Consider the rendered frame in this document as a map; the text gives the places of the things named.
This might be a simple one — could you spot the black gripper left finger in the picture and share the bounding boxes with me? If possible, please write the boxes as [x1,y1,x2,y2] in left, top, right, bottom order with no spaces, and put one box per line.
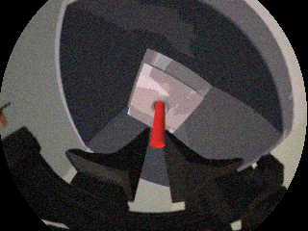
[65,127,150,203]

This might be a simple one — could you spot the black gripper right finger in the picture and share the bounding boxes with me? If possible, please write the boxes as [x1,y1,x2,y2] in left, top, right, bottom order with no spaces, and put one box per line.
[163,130,244,204]

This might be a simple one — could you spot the red peg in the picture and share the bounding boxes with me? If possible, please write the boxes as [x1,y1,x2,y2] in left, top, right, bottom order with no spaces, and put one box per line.
[150,101,166,147]

